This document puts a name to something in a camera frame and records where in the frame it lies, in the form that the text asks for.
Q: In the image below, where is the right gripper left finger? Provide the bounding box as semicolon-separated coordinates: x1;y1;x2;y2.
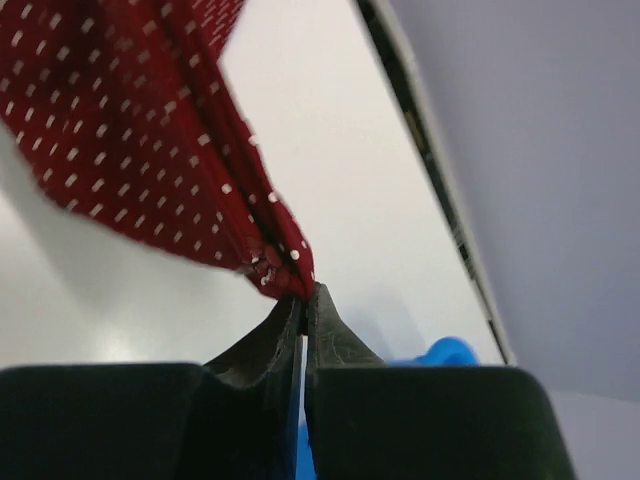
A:
1;297;303;479

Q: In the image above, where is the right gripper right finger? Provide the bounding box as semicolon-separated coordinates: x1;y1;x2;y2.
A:
305;284;575;480

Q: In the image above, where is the red polka dot skirt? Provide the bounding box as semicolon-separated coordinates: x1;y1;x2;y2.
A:
1;0;315;299

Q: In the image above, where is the blue plastic bin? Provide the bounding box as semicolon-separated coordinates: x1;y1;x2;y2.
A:
295;337;479;480

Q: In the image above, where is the aluminium rail frame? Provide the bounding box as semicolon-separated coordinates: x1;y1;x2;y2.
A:
356;1;515;365

